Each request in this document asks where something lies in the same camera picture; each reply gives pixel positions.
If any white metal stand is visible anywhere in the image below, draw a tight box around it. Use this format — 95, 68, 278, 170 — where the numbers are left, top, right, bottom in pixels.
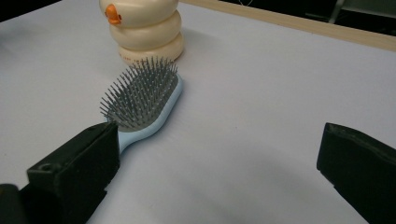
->
304, 0, 396, 24

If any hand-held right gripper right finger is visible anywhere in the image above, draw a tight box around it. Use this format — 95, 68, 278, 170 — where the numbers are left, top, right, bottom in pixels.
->
316, 122, 396, 224

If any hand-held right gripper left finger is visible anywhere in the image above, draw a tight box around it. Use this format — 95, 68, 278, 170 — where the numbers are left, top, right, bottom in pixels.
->
18, 121, 121, 224

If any light blue hairbrush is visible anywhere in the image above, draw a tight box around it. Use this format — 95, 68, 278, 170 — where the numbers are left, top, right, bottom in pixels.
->
99, 55, 185, 155

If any white table mat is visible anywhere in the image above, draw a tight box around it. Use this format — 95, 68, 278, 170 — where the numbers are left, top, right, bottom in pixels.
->
0, 0, 396, 224

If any cream duck-shaped cup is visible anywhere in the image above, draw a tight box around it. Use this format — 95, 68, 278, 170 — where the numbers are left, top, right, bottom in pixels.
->
98, 0, 185, 68

